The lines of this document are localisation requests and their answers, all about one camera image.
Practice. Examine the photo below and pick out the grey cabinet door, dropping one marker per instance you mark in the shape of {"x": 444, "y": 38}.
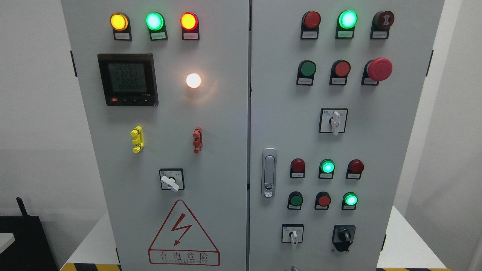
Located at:
{"x": 286, "y": 116}
{"x": 215, "y": 178}

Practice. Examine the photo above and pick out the green indicator light top left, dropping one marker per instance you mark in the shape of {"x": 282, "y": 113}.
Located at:
{"x": 156, "y": 26}

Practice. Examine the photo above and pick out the green indicator light top right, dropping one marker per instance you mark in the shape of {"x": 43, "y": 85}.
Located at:
{"x": 346, "y": 22}

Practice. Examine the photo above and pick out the dark red indicator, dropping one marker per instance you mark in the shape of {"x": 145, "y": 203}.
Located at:
{"x": 310, "y": 24}
{"x": 354, "y": 169}
{"x": 297, "y": 168}

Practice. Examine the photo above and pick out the white-knob selector switch lower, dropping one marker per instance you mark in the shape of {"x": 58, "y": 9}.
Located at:
{"x": 292, "y": 233}

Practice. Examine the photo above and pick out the red push button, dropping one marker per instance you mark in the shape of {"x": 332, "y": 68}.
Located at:
{"x": 339, "y": 72}
{"x": 322, "y": 201}

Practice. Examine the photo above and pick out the dark red buzzer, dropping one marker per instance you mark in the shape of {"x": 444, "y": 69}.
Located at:
{"x": 381, "y": 23}

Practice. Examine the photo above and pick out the white-knob selector switch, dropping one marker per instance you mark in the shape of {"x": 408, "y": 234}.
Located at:
{"x": 333, "y": 120}
{"x": 292, "y": 233}

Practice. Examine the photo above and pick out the white-knob selector switch left door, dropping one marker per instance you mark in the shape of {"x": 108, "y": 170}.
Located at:
{"x": 172, "y": 179}

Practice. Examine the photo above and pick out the black rotary selector switch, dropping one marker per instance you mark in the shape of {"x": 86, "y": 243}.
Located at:
{"x": 343, "y": 237}

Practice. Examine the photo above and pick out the green push button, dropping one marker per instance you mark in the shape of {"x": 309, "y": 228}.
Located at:
{"x": 305, "y": 73}
{"x": 295, "y": 201}

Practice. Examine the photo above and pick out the red terminal connector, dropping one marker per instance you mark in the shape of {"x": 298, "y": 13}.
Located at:
{"x": 197, "y": 139}

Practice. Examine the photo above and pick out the yellow indicator light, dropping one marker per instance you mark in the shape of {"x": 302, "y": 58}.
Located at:
{"x": 121, "y": 26}

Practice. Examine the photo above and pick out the green push button upper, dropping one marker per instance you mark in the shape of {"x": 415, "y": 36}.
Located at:
{"x": 305, "y": 73}

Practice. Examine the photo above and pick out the black box with antenna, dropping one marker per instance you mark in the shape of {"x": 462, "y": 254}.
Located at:
{"x": 30, "y": 250}

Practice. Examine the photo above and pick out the dark red indicator middle left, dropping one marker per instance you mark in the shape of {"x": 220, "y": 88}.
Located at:
{"x": 297, "y": 168}

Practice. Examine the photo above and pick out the green push button lower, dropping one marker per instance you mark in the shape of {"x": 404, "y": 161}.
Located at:
{"x": 295, "y": 201}

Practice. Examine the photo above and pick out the dark red indicator middle right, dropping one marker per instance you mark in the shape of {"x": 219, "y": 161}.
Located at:
{"x": 354, "y": 169}

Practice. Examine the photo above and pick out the white-knob selector switch upper right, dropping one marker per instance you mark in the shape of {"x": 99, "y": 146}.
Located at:
{"x": 333, "y": 120}

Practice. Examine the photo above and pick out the red push button upper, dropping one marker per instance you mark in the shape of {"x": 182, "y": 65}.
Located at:
{"x": 339, "y": 72}

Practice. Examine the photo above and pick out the black digital power meter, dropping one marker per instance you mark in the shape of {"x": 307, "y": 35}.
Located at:
{"x": 128, "y": 79}

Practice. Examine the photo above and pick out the dark red indicator top right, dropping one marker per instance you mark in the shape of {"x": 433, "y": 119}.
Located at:
{"x": 310, "y": 24}

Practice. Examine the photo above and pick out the red electrical hazard warning sticker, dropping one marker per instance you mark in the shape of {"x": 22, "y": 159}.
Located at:
{"x": 181, "y": 240}

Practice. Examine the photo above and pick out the grey right cabinet door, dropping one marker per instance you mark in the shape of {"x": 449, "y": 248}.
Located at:
{"x": 286, "y": 116}

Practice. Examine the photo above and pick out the yellow terminal connector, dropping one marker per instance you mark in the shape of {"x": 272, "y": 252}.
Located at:
{"x": 137, "y": 139}

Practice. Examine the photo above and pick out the grey left cabinet door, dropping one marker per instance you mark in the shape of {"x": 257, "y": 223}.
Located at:
{"x": 215, "y": 178}

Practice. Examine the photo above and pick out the silver swing door handle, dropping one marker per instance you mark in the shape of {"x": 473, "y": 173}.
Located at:
{"x": 268, "y": 179}

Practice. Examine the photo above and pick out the white glowing indicator light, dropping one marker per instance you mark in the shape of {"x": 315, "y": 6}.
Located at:
{"x": 193, "y": 80}

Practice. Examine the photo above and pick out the red emergency stop mushroom button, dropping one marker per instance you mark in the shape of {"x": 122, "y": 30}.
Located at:
{"x": 376, "y": 70}

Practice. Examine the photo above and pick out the red indicator light top left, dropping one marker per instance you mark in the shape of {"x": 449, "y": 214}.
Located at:
{"x": 190, "y": 27}

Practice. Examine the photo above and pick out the red push button lower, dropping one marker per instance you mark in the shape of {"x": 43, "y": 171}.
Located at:
{"x": 322, "y": 201}

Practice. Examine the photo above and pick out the green indicator light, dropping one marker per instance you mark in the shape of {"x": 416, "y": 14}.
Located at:
{"x": 346, "y": 22}
{"x": 156, "y": 26}
{"x": 326, "y": 169}

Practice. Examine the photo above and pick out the green indicator light middle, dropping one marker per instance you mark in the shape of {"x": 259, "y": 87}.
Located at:
{"x": 326, "y": 169}

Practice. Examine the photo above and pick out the green lit button lower right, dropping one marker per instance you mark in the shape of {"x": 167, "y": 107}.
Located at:
{"x": 349, "y": 201}

